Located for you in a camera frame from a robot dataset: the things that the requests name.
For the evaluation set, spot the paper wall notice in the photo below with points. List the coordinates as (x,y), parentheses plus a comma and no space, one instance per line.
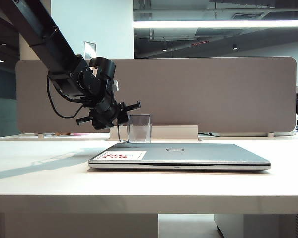
(90,50)

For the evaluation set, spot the white red laptop sticker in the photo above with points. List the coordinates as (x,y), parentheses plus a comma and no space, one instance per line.
(123,155)

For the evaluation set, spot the silver closed laptop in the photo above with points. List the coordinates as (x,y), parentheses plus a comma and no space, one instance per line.
(188,156)

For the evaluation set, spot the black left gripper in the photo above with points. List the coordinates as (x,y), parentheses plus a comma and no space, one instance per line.
(106,114)

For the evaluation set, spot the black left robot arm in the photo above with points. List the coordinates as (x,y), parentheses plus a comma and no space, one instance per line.
(47,44)

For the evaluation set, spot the transparent grey water cup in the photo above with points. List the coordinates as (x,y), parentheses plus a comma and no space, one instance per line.
(140,129)

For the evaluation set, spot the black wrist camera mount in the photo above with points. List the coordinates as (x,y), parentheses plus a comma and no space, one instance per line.
(105,68)

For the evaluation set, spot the brown desk divider panel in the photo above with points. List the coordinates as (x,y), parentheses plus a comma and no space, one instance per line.
(201,94)

